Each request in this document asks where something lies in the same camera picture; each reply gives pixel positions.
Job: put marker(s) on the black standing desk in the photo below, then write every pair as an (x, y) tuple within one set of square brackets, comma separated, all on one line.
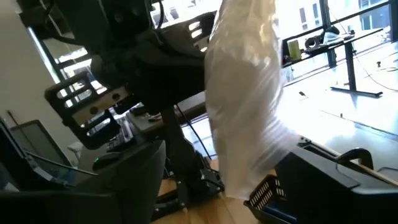
[(342, 40)]

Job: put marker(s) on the blue disposable razor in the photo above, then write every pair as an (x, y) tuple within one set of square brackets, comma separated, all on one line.
[(280, 214)]

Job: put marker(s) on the black desk foot bar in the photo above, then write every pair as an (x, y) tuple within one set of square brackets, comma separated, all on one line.
[(357, 91)]

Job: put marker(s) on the bagged white cotton balls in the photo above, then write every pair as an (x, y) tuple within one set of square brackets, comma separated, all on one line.
[(245, 109)]

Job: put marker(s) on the black plastic basket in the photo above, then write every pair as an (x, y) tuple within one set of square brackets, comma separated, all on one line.
[(264, 193)]

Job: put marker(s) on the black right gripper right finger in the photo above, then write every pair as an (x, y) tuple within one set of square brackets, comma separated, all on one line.
[(326, 199)]

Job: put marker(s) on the yellow cup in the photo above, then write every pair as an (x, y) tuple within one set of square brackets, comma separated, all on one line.
[(294, 49)]

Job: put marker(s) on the black computer mouse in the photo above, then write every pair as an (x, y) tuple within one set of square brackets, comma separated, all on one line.
[(105, 160)]

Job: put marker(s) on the grey desk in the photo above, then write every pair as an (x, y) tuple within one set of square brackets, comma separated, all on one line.
[(192, 105)]

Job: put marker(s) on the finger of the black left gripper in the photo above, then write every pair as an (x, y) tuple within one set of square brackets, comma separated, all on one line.
[(177, 37), (105, 137)]

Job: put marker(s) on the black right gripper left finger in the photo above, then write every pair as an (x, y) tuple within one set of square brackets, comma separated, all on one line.
[(93, 208)]

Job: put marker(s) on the black laptop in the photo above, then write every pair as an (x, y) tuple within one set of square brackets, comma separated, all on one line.
[(18, 168)]

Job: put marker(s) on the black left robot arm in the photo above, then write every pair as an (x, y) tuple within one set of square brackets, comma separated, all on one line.
[(183, 155)]

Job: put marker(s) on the black aluminium table frame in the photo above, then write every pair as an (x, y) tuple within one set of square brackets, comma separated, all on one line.
[(306, 143)]

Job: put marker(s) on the computer keyboard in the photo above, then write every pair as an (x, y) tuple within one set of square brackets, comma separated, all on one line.
[(122, 137)]

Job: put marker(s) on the grey screen monitor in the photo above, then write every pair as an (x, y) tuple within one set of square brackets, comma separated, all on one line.
[(40, 143)]

